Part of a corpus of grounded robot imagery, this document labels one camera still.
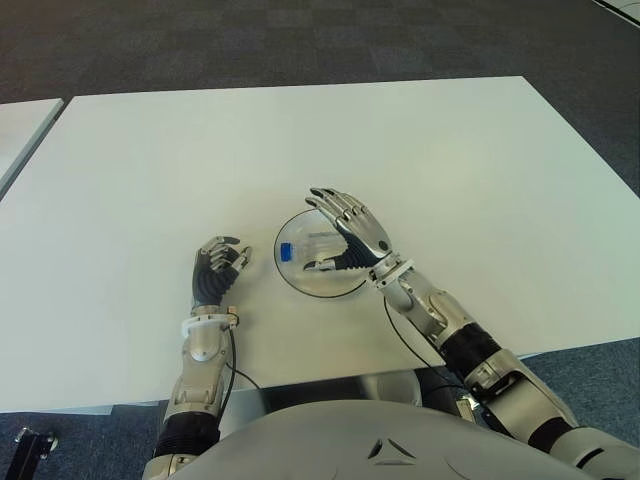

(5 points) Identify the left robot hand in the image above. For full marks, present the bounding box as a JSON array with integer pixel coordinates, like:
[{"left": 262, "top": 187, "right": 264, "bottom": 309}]
[{"left": 191, "top": 234, "right": 254, "bottom": 308}]

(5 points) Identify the white table foot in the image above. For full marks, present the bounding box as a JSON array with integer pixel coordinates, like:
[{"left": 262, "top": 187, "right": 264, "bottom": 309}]
[{"left": 0, "top": 398, "right": 114, "bottom": 417}]

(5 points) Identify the grey robot torso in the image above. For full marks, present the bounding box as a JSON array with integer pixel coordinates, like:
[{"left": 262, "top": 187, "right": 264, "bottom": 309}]
[{"left": 174, "top": 397, "right": 594, "bottom": 480}]

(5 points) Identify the white background desk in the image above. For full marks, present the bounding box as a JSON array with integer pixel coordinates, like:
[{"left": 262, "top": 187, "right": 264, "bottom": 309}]
[{"left": 592, "top": 0, "right": 640, "bottom": 24}]

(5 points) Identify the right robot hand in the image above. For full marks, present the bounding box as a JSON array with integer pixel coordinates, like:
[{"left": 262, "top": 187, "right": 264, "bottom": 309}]
[{"left": 302, "top": 187, "right": 397, "bottom": 274}]

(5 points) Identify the white neighbouring table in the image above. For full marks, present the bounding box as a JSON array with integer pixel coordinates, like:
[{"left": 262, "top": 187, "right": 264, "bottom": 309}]
[{"left": 0, "top": 98, "right": 66, "bottom": 197}]

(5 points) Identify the white plate black rim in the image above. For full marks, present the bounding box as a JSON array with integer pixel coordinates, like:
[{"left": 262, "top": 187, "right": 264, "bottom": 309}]
[{"left": 273, "top": 207, "right": 372, "bottom": 300}]

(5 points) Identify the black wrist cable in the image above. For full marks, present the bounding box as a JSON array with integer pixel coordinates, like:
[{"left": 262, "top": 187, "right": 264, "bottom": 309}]
[
  {"left": 217, "top": 323, "right": 262, "bottom": 417},
  {"left": 382, "top": 294, "right": 451, "bottom": 372}
]

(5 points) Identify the black wheeled stand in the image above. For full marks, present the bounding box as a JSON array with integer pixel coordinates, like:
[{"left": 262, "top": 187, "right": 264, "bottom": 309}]
[{"left": 12, "top": 426, "right": 59, "bottom": 477}]

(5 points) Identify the clear water bottle blue cap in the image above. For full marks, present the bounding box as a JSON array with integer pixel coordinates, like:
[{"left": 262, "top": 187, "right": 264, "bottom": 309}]
[{"left": 279, "top": 229, "right": 351, "bottom": 274}]

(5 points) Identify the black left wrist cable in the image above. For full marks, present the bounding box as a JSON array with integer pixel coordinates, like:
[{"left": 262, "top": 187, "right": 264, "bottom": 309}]
[{"left": 217, "top": 323, "right": 262, "bottom": 417}]

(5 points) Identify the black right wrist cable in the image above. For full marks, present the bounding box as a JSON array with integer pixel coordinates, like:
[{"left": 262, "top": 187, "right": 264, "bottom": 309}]
[{"left": 382, "top": 294, "right": 451, "bottom": 372}]

